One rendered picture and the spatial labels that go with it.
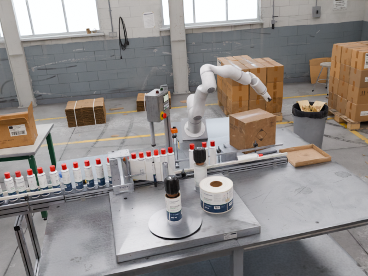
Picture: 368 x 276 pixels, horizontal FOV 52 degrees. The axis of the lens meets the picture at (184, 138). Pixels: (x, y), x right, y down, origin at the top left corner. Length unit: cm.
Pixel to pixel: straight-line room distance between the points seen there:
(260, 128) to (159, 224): 128
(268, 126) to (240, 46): 515
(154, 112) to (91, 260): 103
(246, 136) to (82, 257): 155
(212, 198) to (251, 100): 393
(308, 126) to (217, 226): 295
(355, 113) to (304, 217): 375
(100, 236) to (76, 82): 611
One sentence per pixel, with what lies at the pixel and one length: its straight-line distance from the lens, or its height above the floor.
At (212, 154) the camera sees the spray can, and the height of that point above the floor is 99.
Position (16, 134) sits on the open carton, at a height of 90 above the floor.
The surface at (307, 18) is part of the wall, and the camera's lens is 852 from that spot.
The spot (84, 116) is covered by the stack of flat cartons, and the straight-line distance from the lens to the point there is 664.
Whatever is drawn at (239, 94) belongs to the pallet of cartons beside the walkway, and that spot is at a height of 51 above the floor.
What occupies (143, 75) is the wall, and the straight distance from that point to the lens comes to 801.
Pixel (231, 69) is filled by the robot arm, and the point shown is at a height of 156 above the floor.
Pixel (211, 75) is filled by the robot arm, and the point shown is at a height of 151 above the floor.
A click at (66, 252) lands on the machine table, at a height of 83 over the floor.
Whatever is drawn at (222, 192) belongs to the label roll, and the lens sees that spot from 221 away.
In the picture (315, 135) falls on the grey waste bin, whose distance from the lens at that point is 498.
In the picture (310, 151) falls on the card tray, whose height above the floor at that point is 83.
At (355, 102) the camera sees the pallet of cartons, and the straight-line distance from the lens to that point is 595.
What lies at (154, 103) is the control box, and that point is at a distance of 254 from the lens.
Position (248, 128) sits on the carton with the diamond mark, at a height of 107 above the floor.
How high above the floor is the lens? 215
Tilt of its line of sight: 22 degrees down
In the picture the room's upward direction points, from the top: 4 degrees counter-clockwise
